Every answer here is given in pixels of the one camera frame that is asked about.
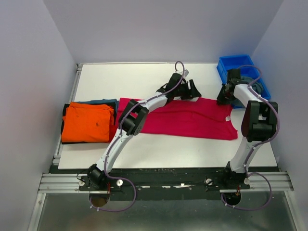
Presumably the grey crumpled t shirt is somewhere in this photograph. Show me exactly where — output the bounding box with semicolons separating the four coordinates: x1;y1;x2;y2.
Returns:
241;76;264;94

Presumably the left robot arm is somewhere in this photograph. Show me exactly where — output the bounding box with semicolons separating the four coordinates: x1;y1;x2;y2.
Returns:
87;70;201;190

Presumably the orange folded t shirt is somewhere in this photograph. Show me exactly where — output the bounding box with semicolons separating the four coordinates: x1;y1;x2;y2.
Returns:
61;102;115;143

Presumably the black folded t shirt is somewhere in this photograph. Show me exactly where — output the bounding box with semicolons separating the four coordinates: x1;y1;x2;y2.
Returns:
60;103;70;136

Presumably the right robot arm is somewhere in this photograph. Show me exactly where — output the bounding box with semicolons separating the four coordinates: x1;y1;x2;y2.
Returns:
217;67;280;189

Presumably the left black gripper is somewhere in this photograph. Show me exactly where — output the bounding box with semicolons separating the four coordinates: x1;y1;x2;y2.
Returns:
173;79;201;101

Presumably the teal folded t shirt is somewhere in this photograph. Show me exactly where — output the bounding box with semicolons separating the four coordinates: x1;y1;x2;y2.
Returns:
80;99;119;112

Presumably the blue plastic bin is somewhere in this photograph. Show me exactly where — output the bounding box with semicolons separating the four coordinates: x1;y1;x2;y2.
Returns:
217;54;271;101

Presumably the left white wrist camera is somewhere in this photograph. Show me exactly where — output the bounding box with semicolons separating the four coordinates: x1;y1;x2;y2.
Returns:
176;69;189;77

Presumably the aluminium frame profile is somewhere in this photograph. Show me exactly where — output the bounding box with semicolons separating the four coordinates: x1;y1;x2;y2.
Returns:
38;174;108;194

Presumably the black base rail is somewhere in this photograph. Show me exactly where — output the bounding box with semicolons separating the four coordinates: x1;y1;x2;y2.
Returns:
49;166;250;201

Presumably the red folded t shirt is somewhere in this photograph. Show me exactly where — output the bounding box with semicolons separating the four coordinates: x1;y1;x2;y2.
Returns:
108;125;117;142

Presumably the magenta t shirt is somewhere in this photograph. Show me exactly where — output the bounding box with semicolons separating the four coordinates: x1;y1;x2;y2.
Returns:
115;96;239;141

